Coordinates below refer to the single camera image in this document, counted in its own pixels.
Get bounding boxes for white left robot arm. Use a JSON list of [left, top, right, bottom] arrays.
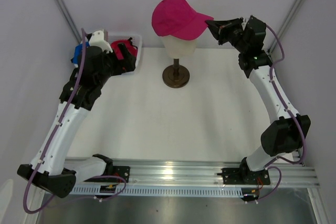
[[17, 40, 137, 198]]

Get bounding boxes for blue cap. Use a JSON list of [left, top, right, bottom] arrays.
[[71, 44, 82, 68]]

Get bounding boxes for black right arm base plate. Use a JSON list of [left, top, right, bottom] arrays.
[[216, 167, 270, 185]]

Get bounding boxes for white slotted cable duct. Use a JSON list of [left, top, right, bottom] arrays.
[[70, 185, 243, 198]]

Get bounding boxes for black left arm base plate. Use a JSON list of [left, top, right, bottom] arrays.
[[103, 165, 131, 183]]

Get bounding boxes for brown round mannequin stand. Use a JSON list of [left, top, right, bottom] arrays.
[[162, 59, 190, 88]]

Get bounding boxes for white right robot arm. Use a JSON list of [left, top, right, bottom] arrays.
[[206, 16, 311, 184]]

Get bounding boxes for cream mannequin head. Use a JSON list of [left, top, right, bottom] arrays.
[[161, 35, 197, 59]]

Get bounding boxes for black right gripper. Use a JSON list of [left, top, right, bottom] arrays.
[[204, 18, 248, 54]]

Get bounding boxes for aluminium mounting rail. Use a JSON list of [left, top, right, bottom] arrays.
[[62, 157, 321, 190]]

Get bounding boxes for pink cap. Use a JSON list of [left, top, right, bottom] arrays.
[[151, 0, 214, 40], [110, 37, 138, 60]]

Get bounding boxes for white plastic mesh basket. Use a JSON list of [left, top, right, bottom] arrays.
[[107, 32, 142, 75]]

